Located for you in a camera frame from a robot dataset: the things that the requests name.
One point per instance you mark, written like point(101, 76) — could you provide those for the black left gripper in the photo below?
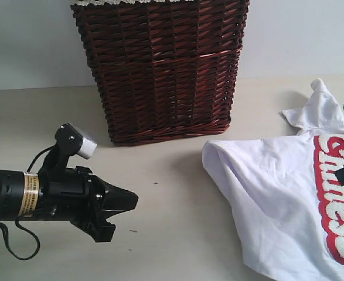
point(85, 201)

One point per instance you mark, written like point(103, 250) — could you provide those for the white t-shirt with red lettering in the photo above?
point(286, 202)

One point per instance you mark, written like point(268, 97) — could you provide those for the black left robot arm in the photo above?
point(19, 194)

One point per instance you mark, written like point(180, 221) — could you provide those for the dark brown wicker basket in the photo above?
point(164, 71)

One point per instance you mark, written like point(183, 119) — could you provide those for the grey left wrist camera module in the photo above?
point(72, 141)

